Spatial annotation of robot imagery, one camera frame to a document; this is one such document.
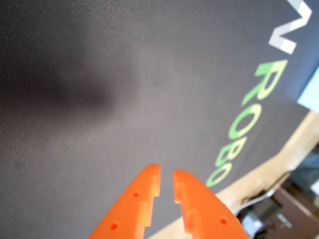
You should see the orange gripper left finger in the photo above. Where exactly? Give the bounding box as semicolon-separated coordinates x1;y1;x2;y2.
87;163;161;239

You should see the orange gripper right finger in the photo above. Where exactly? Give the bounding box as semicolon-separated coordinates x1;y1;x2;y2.
172;170;250;239

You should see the brown cabinet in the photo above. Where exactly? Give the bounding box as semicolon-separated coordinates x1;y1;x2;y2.
271;186;319;239

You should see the dark mat with WOWROBO print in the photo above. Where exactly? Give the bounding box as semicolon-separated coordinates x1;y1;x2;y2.
0;0;319;239

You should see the white open cardboard box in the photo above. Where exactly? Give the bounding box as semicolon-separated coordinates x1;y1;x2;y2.
296;72;319;111

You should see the grey cable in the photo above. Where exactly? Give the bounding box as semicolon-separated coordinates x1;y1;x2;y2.
236;189;276;215

